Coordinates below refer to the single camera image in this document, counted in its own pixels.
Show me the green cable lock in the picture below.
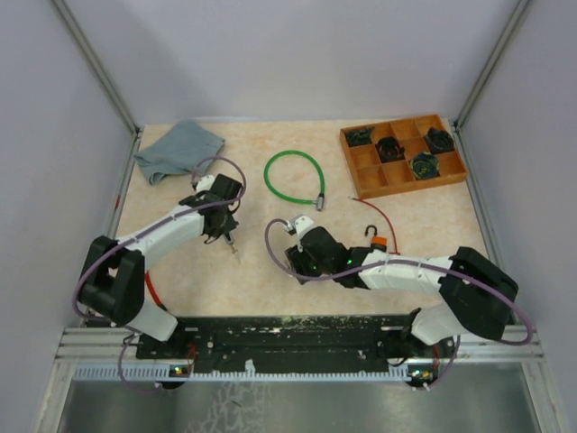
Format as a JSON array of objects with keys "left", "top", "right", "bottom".
[{"left": 263, "top": 150, "right": 326, "bottom": 212}]

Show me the orange black padlock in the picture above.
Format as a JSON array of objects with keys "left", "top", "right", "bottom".
[{"left": 364, "top": 225, "right": 388, "bottom": 253}]

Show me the red translucent cable lock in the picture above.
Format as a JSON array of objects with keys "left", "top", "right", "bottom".
[{"left": 144, "top": 272, "right": 168, "bottom": 311}]

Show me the red cable padlock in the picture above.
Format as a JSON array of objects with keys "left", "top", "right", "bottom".
[{"left": 345, "top": 194, "right": 405, "bottom": 256}]

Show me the silver key pair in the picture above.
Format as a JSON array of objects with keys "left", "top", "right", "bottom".
[{"left": 227, "top": 241, "right": 241, "bottom": 264}]

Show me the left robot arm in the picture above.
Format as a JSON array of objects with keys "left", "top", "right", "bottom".
[{"left": 74, "top": 174, "right": 245, "bottom": 358}]

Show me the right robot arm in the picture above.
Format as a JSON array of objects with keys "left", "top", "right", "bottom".
[{"left": 285, "top": 225, "right": 518, "bottom": 357}]

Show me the blue grey folded cloth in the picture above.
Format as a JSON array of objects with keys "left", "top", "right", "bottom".
[{"left": 133, "top": 119, "right": 225, "bottom": 186}]

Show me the wooden compartment tray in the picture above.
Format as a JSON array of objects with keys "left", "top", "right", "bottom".
[{"left": 340, "top": 114, "right": 468, "bottom": 198}]

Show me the green black rolled sock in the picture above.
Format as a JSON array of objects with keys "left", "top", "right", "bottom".
[{"left": 344, "top": 127, "right": 374, "bottom": 147}]

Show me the black orange rolled sock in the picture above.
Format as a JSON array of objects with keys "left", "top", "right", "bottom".
[{"left": 375, "top": 136, "right": 405, "bottom": 163}]

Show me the rolled dark sock in tray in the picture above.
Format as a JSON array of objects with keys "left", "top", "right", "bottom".
[{"left": 408, "top": 152, "right": 440, "bottom": 180}]

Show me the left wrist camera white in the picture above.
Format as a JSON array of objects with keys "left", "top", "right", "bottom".
[{"left": 192, "top": 174, "right": 215, "bottom": 193}]

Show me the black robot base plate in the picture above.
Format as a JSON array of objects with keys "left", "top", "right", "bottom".
[{"left": 136, "top": 315, "right": 454, "bottom": 373}]

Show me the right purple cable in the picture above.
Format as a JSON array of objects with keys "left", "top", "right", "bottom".
[{"left": 263, "top": 218, "right": 537, "bottom": 346}]

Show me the grey cable duct rail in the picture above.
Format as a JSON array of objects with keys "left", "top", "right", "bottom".
[{"left": 74, "top": 363, "right": 434, "bottom": 382}]

